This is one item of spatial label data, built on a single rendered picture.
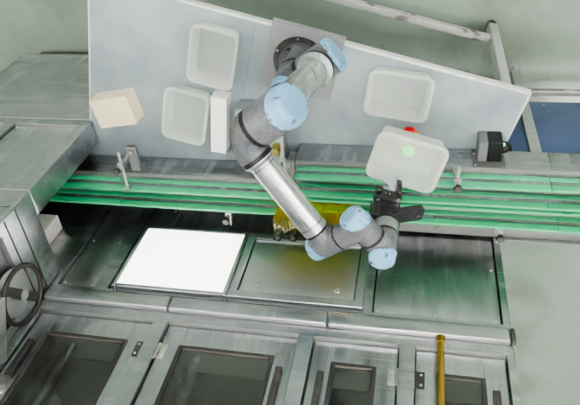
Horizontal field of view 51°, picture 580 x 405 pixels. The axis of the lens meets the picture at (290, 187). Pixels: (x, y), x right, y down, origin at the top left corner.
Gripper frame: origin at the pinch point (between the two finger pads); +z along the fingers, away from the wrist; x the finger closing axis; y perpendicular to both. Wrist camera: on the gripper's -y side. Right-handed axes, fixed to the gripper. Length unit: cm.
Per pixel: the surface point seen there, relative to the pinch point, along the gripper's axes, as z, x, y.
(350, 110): 35.7, 3.5, 19.6
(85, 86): 61, 42, 138
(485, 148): 27.4, 0.4, -28.9
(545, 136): 50, 5, -54
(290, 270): -11, 44, 27
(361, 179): 13.9, 15.8, 10.4
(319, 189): 15.7, 27.1, 23.9
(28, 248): -29, 45, 117
